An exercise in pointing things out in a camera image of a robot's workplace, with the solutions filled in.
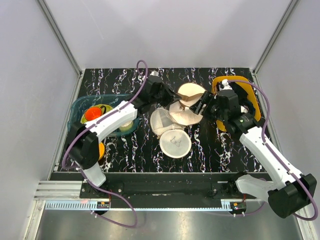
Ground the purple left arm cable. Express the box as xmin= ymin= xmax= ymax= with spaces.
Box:
xmin=61 ymin=59 xmax=149 ymax=228

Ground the white mesh laundry bag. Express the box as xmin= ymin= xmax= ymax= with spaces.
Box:
xmin=150 ymin=108 xmax=192 ymax=159

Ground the cream paper cup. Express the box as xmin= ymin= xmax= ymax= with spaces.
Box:
xmin=119 ymin=121 xmax=133 ymax=132

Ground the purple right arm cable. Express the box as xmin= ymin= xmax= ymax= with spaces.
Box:
xmin=207 ymin=79 xmax=316 ymax=221

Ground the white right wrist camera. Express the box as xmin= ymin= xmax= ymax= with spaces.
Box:
xmin=217 ymin=79 xmax=232 ymax=92

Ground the aluminium frame post left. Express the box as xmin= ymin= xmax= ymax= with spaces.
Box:
xmin=36 ymin=0 xmax=82 ymax=76

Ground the black garment in bin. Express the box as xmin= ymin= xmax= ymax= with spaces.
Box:
xmin=232 ymin=81 xmax=261 ymax=121

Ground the aluminium frame post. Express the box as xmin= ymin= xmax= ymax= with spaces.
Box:
xmin=252 ymin=0 xmax=300 ymax=75
xmin=36 ymin=0 xmax=82 ymax=76

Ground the orange bowl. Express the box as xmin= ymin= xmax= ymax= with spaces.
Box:
xmin=98 ymin=142 xmax=105 ymax=160

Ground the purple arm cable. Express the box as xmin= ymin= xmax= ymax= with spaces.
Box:
xmin=61 ymin=59 xmax=149 ymax=228
xmin=207 ymin=79 xmax=316 ymax=221

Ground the aluminium front rail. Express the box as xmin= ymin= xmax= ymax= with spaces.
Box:
xmin=34 ymin=181 xmax=263 ymax=212

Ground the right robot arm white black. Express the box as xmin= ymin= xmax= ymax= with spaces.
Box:
xmin=189 ymin=89 xmax=318 ymax=221

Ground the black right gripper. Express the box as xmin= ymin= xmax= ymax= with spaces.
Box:
xmin=189 ymin=90 xmax=228 ymax=123

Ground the orange translucent cup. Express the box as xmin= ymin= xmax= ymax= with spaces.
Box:
xmin=84 ymin=106 xmax=102 ymax=121

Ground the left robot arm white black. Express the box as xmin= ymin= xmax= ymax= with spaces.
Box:
xmin=63 ymin=76 xmax=181 ymax=198

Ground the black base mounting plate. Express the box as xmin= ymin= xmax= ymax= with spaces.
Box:
xmin=79 ymin=172 xmax=258 ymax=209

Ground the yellow-green plate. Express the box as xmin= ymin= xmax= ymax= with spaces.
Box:
xmin=80 ymin=104 xmax=113 ymax=124

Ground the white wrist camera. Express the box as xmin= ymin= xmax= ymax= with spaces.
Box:
xmin=217 ymin=79 xmax=232 ymax=92
xmin=148 ymin=70 xmax=160 ymax=81

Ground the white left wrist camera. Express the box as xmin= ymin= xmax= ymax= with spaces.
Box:
xmin=148 ymin=70 xmax=160 ymax=81

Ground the aluminium frame post right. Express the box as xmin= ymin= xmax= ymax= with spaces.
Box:
xmin=252 ymin=0 xmax=300 ymax=75

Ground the teal transparent plastic container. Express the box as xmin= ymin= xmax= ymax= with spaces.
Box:
xmin=67 ymin=94 xmax=140 ymax=137

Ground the cream laundry bag brown trim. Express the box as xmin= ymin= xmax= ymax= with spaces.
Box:
xmin=169 ymin=82 xmax=206 ymax=126

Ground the yellow plastic bin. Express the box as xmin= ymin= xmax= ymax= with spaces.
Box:
xmin=209 ymin=75 xmax=261 ymax=135

